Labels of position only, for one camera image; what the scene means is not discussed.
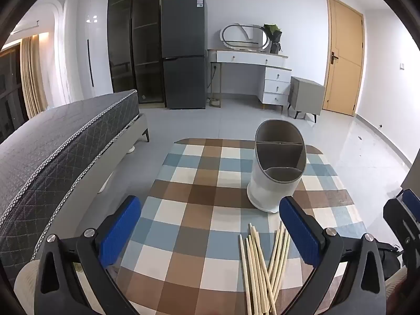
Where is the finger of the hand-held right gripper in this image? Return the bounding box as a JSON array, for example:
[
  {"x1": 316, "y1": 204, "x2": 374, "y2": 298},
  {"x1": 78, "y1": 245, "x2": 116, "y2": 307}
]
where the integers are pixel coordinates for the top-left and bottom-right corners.
[{"x1": 383, "y1": 188, "x2": 420, "y2": 270}]

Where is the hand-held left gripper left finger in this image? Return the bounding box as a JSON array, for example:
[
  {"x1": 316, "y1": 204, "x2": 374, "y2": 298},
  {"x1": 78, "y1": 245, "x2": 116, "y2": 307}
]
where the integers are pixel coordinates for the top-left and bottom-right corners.
[{"x1": 34, "y1": 195, "x2": 142, "y2": 315}]

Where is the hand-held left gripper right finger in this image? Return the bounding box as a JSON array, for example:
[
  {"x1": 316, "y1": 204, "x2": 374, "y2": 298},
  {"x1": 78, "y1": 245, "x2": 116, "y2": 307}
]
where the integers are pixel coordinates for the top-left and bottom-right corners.
[{"x1": 279, "y1": 196, "x2": 388, "y2": 315}]

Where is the bunch of wooden chopsticks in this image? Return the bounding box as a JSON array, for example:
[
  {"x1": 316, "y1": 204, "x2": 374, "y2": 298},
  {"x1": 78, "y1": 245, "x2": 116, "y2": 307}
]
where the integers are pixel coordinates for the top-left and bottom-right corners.
[{"x1": 238, "y1": 220, "x2": 292, "y2": 315}]

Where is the white oval utensil holder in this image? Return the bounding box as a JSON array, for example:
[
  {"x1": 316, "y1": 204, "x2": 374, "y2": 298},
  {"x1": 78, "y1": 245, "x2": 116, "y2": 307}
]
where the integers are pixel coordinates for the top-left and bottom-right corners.
[{"x1": 247, "y1": 119, "x2": 307, "y2": 213}]

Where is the beige wooden board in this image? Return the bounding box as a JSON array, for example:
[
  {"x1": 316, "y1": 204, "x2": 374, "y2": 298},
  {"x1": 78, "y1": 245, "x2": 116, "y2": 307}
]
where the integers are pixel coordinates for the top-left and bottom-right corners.
[{"x1": 401, "y1": 159, "x2": 420, "y2": 191}]

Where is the checkered tablecloth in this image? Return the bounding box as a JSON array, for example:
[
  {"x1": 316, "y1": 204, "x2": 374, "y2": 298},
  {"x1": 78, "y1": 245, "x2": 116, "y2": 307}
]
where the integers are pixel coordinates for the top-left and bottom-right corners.
[{"x1": 116, "y1": 138, "x2": 368, "y2": 315}]

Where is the grey quilted mattress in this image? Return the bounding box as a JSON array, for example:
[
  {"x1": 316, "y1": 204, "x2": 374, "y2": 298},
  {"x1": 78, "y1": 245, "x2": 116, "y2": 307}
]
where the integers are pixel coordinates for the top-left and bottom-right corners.
[{"x1": 0, "y1": 89, "x2": 140, "y2": 289}]

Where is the grey nightstand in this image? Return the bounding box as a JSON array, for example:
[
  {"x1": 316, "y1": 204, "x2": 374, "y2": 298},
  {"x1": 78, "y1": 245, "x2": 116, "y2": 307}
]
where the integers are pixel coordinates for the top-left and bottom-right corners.
[{"x1": 287, "y1": 76, "x2": 326, "y2": 123}]

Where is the dark window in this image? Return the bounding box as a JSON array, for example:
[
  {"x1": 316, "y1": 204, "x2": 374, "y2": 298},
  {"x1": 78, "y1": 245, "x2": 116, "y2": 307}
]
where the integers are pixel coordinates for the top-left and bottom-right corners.
[{"x1": 0, "y1": 44, "x2": 28, "y2": 138}]

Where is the beige curtain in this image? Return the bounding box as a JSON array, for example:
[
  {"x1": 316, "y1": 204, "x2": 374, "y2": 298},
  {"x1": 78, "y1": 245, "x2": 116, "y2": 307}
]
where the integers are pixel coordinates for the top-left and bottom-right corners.
[{"x1": 20, "y1": 33, "x2": 50, "y2": 119}]

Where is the wooden door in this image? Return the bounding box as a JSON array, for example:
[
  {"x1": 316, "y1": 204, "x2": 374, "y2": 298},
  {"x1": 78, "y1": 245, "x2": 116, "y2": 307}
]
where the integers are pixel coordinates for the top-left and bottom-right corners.
[{"x1": 322, "y1": 0, "x2": 365, "y2": 117}]

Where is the white glossy wardrobe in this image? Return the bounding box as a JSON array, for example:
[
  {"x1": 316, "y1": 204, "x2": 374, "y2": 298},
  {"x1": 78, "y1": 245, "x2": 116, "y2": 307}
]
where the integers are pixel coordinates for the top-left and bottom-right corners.
[{"x1": 52, "y1": 0, "x2": 114, "y2": 109}]

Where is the white vanity desk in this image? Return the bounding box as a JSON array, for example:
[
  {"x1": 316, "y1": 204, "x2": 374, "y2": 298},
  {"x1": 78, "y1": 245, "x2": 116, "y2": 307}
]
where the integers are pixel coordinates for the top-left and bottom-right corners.
[{"x1": 207, "y1": 49, "x2": 292, "y2": 110}]

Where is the dark glass cabinet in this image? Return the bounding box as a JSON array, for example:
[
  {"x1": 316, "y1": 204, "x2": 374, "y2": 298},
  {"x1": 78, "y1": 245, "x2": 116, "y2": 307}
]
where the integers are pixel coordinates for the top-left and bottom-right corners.
[{"x1": 108, "y1": 0, "x2": 165, "y2": 109}]

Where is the dark grey refrigerator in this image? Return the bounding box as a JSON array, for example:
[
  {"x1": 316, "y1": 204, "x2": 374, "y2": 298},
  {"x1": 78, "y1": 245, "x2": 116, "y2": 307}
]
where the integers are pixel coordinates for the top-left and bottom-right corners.
[{"x1": 161, "y1": 0, "x2": 208, "y2": 110}]

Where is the oval vanity mirror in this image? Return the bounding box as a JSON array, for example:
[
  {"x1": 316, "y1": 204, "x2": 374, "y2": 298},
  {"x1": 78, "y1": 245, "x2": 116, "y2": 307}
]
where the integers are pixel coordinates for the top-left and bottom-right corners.
[{"x1": 219, "y1": 24, "x2": 270, "y2": 53}]

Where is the light grey bed frame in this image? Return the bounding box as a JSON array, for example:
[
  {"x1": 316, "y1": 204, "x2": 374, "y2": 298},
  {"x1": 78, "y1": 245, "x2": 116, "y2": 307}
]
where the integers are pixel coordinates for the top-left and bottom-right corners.
[{"x1": 33, "y1": 113, "x2": 150, "y2": 270}]

